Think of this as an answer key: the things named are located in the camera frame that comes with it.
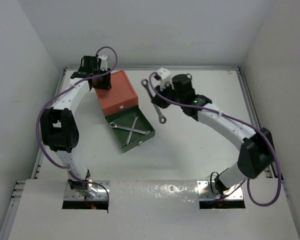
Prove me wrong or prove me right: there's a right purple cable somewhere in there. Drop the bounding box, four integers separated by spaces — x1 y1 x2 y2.
148 71 283 207

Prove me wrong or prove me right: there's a metal base plate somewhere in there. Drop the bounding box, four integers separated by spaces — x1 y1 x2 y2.
63 180 110 201
197 180 244 201

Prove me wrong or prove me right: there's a white front cover board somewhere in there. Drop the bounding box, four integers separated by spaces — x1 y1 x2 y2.
9 179 299 240

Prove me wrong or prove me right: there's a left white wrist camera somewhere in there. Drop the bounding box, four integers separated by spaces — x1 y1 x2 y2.
96 54 109 72

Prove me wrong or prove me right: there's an aluminium table frame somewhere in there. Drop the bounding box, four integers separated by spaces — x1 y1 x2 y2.
0 65 291 240

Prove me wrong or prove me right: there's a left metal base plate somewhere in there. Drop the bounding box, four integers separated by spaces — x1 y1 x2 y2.
63 180 110 201

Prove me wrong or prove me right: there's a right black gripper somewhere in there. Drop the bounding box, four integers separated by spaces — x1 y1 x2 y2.
154 80 185 110

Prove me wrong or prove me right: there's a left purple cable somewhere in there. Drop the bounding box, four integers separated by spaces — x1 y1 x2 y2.
36 46 119 208

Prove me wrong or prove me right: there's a silver ratchet wrench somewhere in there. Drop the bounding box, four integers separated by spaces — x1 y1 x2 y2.
140 79 167 124

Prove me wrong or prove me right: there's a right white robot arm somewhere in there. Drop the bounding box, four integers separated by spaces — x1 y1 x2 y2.
147 68 277 195

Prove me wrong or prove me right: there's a purple cable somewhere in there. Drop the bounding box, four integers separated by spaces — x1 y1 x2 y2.
36 46 119 208
148 71 283 207

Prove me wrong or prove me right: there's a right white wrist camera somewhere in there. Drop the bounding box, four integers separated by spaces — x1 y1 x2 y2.
156 67 173 91

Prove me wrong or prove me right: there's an orange drawer cabinet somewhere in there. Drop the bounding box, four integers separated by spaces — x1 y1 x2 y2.
95 70 139 117

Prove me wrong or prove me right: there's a silver open-end wrench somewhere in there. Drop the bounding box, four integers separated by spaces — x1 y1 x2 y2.
109 122 150 135

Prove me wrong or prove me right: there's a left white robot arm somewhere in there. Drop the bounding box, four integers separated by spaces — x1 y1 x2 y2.
36 54 111 200

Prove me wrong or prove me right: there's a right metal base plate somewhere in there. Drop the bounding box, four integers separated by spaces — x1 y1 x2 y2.
197 180 244 201

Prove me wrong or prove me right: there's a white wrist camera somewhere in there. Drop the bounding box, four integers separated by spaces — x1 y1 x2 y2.
156 67 173 91
96 54 109 72

